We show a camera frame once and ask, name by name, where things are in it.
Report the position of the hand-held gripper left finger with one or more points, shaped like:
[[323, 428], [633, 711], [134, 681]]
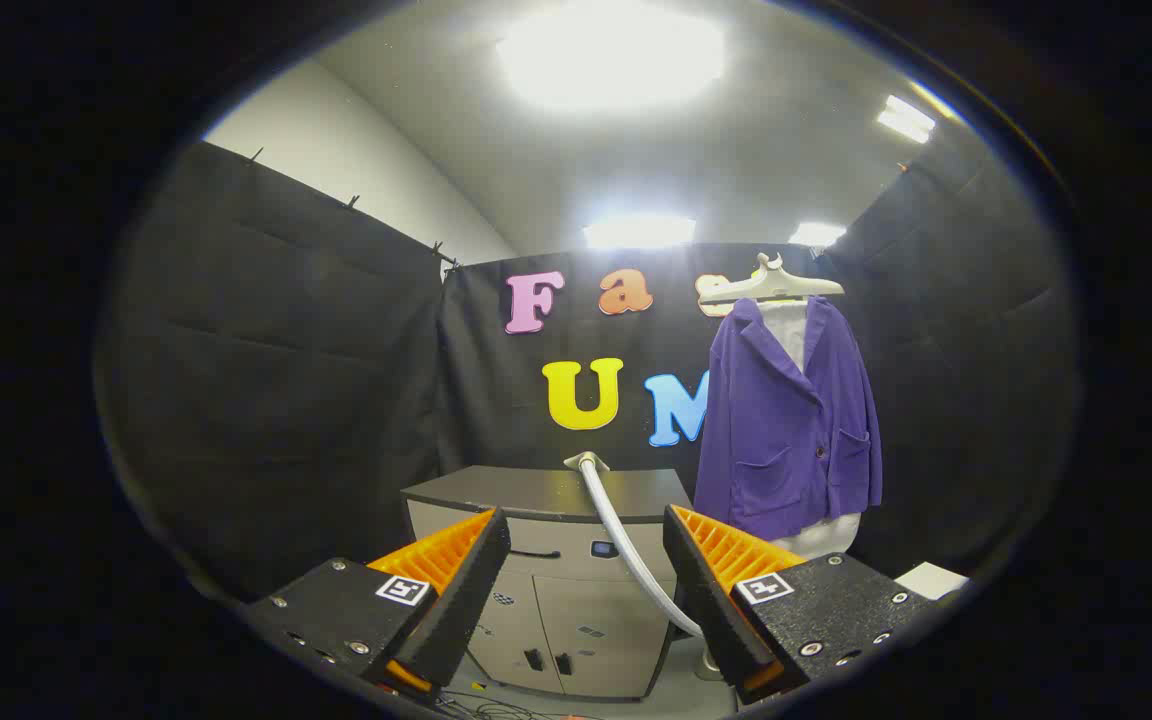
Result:
[[461, 590]]

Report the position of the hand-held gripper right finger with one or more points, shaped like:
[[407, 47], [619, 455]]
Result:
[[706, 590]]

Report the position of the white undershirt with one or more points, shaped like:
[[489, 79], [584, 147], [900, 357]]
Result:
[[821, 537]]

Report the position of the white clothes hanger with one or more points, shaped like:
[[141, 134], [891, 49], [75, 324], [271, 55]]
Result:
[[771, 285]]

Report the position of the grey cabinet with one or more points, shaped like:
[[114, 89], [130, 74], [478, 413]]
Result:
[[576, 620]]

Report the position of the black backdrop cloth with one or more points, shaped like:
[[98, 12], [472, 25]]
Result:
[[496, 400]]

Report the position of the white paper sheet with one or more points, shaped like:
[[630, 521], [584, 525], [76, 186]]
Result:
[[931, 580]]

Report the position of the black quilted side curtain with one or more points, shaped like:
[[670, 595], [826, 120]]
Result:
[[276, 380], [956, 400]]

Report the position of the ceiling light panel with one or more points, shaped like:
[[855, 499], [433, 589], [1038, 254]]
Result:
[[906, 118], [636, 232], [816, 235], [611, 50]]

